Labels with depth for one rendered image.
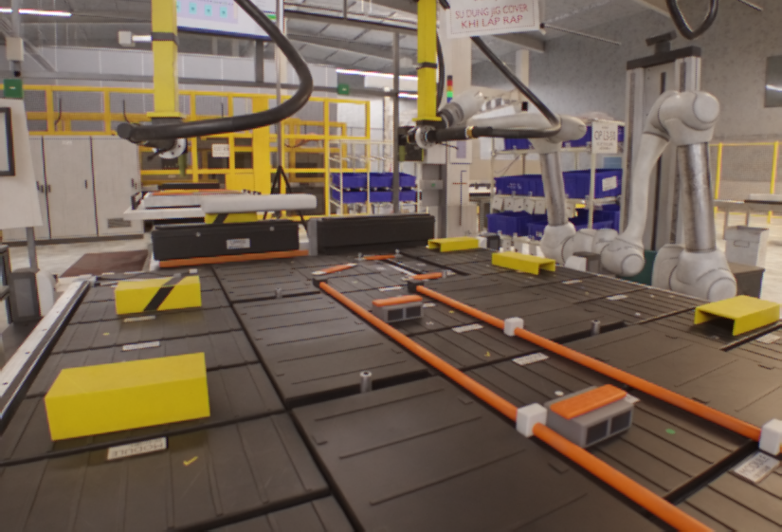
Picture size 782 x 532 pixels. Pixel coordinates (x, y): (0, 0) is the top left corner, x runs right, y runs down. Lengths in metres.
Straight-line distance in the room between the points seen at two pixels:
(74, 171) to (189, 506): 9.67
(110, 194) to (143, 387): 9.45
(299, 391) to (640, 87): 2.11
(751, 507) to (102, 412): 0.57
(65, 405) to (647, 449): 0.55
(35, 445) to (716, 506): 0.60
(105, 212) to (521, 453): 9.71
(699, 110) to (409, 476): 1.52
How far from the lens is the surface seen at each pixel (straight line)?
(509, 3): 1.83
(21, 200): 3.56
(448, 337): 0.72
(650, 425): 0.55
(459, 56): 5.28
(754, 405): 0.63
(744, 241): 7.13
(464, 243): 1.52
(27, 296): 1.47
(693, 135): 1.77
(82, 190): 9.98
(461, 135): 1.58
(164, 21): 1.34
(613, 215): 4.03
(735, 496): 0.47
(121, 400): 0.53
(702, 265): 1.82
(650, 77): 2.41
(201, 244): 1.41
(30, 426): 0.60
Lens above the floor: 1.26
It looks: 8 degrees down
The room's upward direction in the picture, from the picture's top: straight up
